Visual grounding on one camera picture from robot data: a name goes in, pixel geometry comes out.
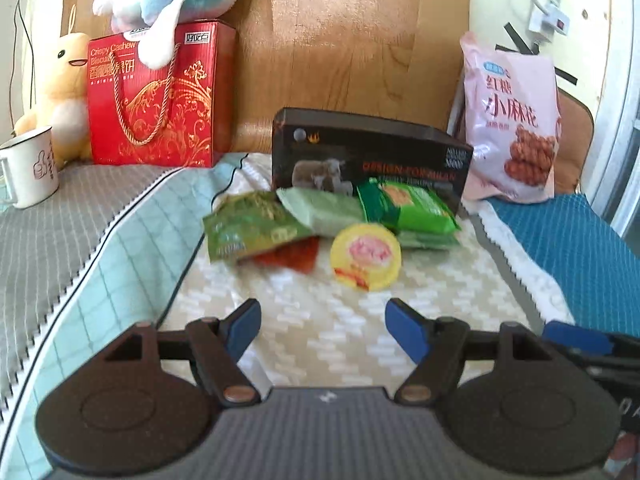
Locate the teal mesh mat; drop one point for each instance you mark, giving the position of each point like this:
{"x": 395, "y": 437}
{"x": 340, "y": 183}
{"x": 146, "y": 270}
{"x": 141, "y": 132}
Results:
{"x": 575, "y": 250}

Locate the grey blanket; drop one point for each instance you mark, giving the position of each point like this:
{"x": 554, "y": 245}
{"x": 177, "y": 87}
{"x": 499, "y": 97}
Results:
{"x": 50, "y": 240}

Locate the red snack packet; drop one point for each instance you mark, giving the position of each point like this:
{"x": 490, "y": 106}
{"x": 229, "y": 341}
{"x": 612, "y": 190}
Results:
{"x": 290, "y": 257}

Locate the white plug adapter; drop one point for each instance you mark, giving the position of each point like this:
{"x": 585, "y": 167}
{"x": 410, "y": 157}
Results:
{"x": 550, "y": 22}

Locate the yellow duck plush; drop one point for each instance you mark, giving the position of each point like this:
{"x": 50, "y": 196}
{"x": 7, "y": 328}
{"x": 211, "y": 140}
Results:
{"x": 60, "y": 85}

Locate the pale green snack packet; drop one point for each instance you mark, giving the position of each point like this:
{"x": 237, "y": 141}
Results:
{"x": 430, "y": 241}

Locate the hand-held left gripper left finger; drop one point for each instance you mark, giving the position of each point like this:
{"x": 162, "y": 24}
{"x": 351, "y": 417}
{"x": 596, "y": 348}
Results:
{"x": 245, "y": 325}

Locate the red gift box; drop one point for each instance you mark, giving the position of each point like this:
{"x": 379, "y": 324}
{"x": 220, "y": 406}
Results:
{"x": 190, "y": 110}

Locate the white mug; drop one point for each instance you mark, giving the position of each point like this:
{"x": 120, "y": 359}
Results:
{"x": 32, "y": 170}

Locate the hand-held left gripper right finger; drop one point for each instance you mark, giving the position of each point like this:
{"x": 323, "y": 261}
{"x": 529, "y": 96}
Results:
{"x": 407, "y": 330}

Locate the pink snack bag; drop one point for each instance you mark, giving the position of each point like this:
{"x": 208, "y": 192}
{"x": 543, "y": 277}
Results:
{"x": 505, "y": 110}

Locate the wooden headboard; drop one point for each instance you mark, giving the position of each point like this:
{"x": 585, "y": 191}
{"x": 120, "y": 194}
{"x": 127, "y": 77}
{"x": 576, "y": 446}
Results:
{"x": 325, "y": 35}

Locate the dark green snack packet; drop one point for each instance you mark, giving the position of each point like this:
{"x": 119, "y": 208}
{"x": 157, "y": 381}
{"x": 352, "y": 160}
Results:
{"x": 240, "y": 230}

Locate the yellow round snack packet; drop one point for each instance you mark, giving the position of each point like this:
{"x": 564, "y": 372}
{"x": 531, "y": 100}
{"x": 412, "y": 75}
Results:
{"x": 365, "y": 255}

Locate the white window frame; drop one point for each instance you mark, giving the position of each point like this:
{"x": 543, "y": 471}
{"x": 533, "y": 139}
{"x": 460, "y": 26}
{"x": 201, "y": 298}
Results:
{"x": 620, "y": 110}

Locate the black tape strip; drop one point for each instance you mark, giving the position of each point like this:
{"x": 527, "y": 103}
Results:
{"x": 562, "y": 72}
{"x": 520, "y": 39}

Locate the teal grid bed sheet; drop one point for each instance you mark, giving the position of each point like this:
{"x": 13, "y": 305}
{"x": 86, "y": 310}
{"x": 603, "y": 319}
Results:
{"x": 145, "y": 240}

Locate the light green snack packet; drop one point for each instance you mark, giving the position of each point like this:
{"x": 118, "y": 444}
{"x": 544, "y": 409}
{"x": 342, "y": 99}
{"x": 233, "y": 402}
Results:
{"x": 325, "y": 210}

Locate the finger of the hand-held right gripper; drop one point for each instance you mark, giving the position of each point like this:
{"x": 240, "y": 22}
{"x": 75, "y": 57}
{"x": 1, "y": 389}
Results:
{"x": 612, "y": 371}
{"x": 575, "y": 336}

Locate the black sheep print box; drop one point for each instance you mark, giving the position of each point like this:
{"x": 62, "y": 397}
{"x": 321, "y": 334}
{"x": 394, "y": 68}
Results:
{"x": 350, "y": 155}

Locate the bright green snack packet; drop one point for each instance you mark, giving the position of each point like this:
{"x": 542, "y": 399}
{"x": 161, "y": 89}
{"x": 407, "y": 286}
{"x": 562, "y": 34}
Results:
{"x": 415, "y": 210}

